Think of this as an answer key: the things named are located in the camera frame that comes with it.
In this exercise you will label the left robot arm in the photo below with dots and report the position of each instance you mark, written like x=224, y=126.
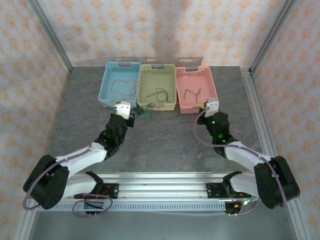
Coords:
x=50, y=185

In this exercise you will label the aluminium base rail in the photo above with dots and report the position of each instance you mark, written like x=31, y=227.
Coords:
x=160, y=186

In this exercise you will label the green plastic basket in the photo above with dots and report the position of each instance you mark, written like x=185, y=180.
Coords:
x=157, y=77

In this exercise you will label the aluminium frame post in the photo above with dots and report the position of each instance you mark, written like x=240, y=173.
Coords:
x=50, y=35
x=270, y=40

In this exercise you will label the blue plastic basket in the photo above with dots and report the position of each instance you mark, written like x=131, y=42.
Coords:
x=120, y=72

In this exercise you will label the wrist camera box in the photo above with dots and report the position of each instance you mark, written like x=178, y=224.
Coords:
x=212, y=107
x=123, y=108

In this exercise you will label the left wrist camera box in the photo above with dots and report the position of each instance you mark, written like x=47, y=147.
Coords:
x=123, y=108

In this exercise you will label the aluminium side rail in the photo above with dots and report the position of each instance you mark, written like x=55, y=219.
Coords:
x=257, y=107

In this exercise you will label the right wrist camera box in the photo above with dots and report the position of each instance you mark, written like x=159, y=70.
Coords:
x=212, y=107

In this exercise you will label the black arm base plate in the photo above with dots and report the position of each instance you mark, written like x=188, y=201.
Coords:
x=213, y=188
x=111, y=188

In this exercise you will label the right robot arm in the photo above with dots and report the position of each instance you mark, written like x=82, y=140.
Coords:
x=272, y=185

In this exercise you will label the pink plastic basket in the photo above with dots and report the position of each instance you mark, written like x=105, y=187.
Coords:
x=195, y=80

